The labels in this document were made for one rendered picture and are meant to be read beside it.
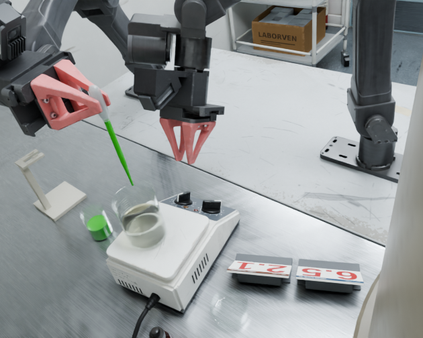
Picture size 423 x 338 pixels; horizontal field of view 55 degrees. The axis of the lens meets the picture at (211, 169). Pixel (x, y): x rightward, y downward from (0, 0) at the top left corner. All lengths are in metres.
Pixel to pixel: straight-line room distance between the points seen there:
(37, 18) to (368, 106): 0.53
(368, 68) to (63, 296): 0.60
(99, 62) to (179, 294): 1.79
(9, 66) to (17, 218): 0.42
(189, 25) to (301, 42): 2.21
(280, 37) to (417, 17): 1.12
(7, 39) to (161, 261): 0.34
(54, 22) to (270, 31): 2.26
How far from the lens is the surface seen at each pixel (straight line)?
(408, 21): 3.53
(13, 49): 0.53
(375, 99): 0.71
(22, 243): 0.85
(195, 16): 0.59
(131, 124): 1.04
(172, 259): 0.58
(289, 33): 2.79
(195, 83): 0.62
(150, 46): 0.64
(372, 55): 0.68
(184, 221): 0.62
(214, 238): 0.64
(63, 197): 0.89
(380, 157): 0.79
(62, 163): 1.00
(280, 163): 0.83
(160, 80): 0.58
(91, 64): 2.23
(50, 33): 0.67
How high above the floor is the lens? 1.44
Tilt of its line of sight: 40 degrees down
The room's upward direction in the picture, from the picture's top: 12 degrees counter-clockwise
